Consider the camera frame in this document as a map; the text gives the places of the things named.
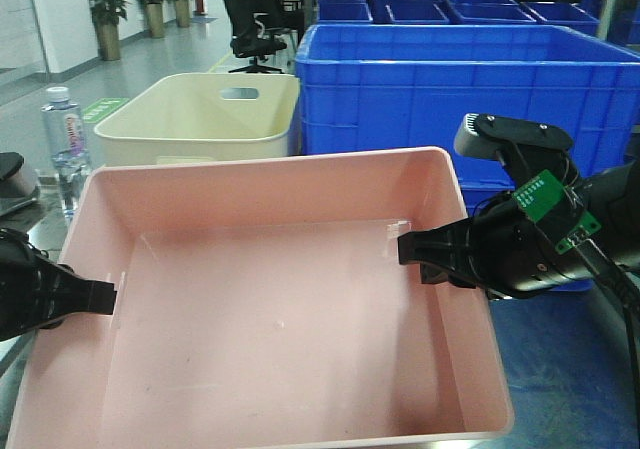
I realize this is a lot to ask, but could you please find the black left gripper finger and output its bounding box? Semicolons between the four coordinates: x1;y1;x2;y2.
37;264;117;324

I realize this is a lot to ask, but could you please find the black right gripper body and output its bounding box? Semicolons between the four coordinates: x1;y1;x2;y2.
469;188;601;300

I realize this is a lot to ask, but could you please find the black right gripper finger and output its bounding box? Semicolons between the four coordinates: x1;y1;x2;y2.
420;263;480;288
397;218;472;265

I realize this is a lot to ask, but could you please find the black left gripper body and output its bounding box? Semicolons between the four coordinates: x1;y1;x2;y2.
1;228;42;341

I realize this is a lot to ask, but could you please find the pink plastic bin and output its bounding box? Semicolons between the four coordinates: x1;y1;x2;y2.
7;147;514;448

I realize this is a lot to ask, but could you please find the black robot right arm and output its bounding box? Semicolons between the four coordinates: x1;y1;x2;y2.
398;163;639;307

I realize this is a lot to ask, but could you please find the cream plastic bin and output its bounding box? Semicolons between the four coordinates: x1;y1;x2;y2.
94;73;300;166

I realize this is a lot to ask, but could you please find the green circuit board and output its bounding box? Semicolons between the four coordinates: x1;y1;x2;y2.
513;169;602;255

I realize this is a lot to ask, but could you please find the clear water bottle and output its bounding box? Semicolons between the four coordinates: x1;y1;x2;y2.
41;86;92;223

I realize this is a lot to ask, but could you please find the large blue crate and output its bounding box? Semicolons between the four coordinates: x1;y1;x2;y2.
296;24;639;220

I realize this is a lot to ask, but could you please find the potted plant in gold pot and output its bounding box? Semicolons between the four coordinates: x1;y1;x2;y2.
89;0;127;61

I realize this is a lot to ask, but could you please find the black office chair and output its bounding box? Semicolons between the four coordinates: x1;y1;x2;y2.
223;0;287;74

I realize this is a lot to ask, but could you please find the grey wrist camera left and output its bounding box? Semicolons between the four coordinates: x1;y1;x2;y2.
1;152;40;216

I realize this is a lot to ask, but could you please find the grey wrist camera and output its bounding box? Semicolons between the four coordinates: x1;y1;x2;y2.
454;113;574;160
1;152;40;216

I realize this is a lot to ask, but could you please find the black cable right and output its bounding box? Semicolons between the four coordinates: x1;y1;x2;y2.
569;238;640;420

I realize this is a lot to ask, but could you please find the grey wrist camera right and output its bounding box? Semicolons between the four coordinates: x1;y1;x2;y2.
454;113;574;160

